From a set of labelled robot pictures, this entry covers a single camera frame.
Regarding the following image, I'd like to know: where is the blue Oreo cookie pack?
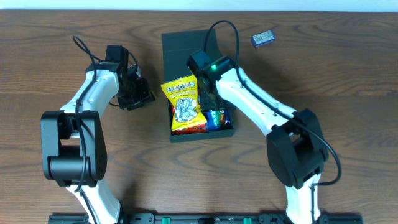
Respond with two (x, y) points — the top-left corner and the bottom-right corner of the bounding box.
(206, 111), (221, 131)

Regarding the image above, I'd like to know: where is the red green chocolate bar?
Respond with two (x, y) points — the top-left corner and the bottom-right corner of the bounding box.
(215, 110), (226, 126)

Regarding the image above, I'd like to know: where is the dark blue wafer bar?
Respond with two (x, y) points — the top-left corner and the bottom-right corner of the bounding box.
(224, 110), (231, 126)

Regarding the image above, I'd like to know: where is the yellow Hacks candy bag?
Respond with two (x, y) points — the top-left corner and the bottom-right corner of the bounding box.
(161, 75), (207, 132)

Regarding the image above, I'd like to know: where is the red snack bag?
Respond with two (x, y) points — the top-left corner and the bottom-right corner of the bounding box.
(171, 91), (207, 135)

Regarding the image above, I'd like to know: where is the dark green gift box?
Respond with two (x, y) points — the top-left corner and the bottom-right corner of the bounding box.
(162, 30), (235, 143)

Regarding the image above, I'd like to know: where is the small blue candy box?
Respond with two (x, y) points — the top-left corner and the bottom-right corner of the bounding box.
(251, 30), (275, 47)

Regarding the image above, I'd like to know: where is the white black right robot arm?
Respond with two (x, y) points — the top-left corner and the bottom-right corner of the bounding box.
(187, 51), (329, 223)

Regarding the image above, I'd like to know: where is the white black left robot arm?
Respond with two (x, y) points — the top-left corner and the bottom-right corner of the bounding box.
(40, 61), (154, 223)

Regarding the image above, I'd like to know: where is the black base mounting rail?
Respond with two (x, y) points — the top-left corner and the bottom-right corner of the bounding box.
(48, 212), (364, 224)

